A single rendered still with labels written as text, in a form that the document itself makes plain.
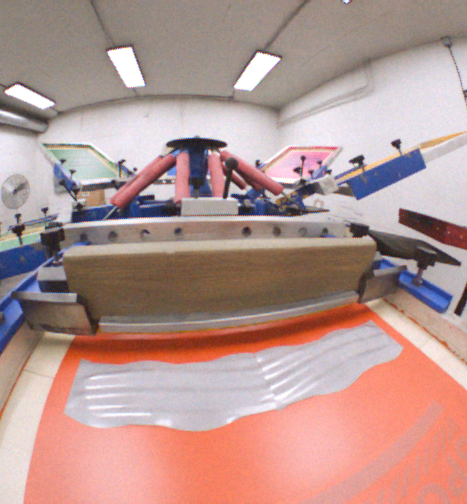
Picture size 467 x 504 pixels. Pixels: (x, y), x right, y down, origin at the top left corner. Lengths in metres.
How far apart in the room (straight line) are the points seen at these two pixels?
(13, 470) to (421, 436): 0.32
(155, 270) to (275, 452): 0.17
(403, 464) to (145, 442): 0.20
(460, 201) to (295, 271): 2.00
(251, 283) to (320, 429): 0.15
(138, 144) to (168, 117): 0.82
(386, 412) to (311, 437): 0.08
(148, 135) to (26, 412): 4.44
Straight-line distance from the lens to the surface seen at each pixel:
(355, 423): 0.20
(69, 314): 0.22
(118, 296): 0.20
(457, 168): 2.18
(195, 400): 0.18
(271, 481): 0.16
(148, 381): 0.19
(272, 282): 0.20
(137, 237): 0.41
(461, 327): 0.34
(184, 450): 0.17
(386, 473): 0.20
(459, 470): 0.25
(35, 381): 0.25
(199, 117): 4.53
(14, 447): 0.23
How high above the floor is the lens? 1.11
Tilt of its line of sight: 19 degrees down
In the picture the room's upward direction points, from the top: 3 degrees clockwise
